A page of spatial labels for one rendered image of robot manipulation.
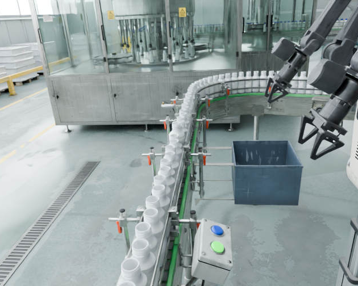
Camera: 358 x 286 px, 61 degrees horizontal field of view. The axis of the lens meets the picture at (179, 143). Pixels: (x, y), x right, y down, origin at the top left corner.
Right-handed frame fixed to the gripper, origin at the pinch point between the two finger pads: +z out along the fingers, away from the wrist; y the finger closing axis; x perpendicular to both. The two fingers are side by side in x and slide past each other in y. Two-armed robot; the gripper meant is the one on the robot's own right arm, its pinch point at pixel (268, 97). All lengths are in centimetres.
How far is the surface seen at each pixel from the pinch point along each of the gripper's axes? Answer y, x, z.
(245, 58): -491, 45, 26
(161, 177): 41, -22, 33
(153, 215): 61, -21, 31
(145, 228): 65, -21, 34
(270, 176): -9.2, 26.3, 31.0
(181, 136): 3.1, -20.6, 32.7
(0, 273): -22, -70, 205
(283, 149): -40, 35, 24
